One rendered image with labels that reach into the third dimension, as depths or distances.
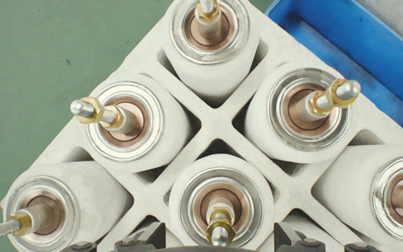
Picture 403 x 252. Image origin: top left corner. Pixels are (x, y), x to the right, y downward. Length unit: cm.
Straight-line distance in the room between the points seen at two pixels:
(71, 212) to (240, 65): 21
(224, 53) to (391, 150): 17
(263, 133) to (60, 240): 21
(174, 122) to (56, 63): 39
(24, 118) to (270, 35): 48
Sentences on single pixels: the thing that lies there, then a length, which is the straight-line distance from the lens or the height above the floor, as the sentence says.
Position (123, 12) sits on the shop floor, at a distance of 60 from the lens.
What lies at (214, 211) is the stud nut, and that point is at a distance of 22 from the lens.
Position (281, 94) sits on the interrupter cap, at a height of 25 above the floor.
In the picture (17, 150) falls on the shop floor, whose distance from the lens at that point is 64.
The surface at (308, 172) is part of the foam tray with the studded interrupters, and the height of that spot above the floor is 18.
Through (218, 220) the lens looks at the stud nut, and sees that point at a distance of 19.
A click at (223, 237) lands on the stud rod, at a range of 18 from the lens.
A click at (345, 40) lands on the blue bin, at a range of 55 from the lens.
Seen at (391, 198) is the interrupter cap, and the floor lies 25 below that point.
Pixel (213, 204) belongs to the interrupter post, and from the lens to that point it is 23.
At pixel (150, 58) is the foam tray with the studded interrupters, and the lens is 36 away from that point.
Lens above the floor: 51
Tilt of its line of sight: 84 degrees down
